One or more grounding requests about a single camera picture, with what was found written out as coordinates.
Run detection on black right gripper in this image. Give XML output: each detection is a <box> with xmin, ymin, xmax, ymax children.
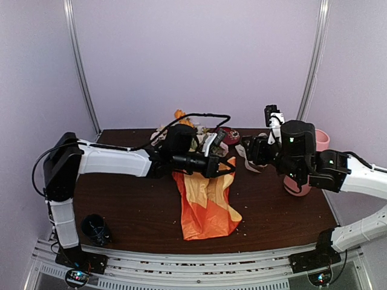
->
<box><xmin>242</xmin><ymin>135</ymin><xmax>303</xmax><ymax>182</ymax></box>

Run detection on grey printed ribbon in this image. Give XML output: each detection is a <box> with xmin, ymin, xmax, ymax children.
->
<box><xmin>235</xmin><ymin>144</ymin><xmax>265</xmax><ymax>173</ymax></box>

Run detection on orange flower bouquet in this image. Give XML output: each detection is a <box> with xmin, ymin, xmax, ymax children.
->
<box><xmin>150</xmin><ymin>109</ymin><xmax>231</xmax><ymax>152</ymax></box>

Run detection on orange yellow wrapping paper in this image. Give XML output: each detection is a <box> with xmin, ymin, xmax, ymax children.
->
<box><xmin>172</xmin><ymin>172</ymin><xmax>242</xmax><ymax>240</ymax></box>

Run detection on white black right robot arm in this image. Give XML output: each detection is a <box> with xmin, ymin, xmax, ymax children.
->
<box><xmin>241</xmin><ymin>120</ymin><xmax>386</xmax><ymax>267</ymax></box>

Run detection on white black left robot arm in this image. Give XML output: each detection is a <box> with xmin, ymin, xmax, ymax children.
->
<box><xmin>43</xmin><ymin>124</ymin><xmax>235</xmax><ymax>268</ymax></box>

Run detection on pink cylindrical vase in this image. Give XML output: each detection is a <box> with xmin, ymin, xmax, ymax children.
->
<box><xmin>283</xmin><ymin>128</ymin><xmax>331</xmax><ymax>197</ymax></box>

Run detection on dark blue cup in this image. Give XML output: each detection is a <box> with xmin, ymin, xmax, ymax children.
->
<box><xmin>81</xmin><ymin>214</ymin><xmax>112</xmax><ymax>247</ymax></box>

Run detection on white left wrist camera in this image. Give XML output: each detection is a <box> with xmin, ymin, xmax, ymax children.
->
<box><xmin>201</xmin><ymin>129</ymin><xmax>227</xmax><ymax>157</ymax></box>

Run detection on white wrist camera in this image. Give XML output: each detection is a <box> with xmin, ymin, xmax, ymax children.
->
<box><xmin>201</xmin><ymin>129</ymin><xmax>227</xmax><ymax>157</ymax></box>
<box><xmin>264</xmin><ymin>105</ymin><xmax>285</xmax><ymax>145</ymax></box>

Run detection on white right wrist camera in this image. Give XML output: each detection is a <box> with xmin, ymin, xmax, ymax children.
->
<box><xmin>264</xmin><ymin>105</ymin><xmax>285</xmax><ymax>145</ymax></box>

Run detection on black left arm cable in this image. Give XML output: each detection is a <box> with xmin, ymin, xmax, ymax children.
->
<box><xmin>90</xmin><ymin>112</ymin><xmax>232</xmax><ymax>152</ymax></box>

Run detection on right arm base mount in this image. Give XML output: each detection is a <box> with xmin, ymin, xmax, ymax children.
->
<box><xmin>288</xmin><ymin>250</ymin><xmax>342</xmax><ymax>288</ymax></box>

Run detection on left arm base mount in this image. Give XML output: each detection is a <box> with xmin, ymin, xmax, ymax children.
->
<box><xmin>55</xmin><ymin>242</ymin><xmax>108</xmax><ymax>289</ymax></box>

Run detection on left aluminium frame post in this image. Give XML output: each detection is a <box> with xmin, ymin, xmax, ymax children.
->
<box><xmin>63</xmin><ymin>0</ymin><xmax>102</xmax><ymax>135</ymax></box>

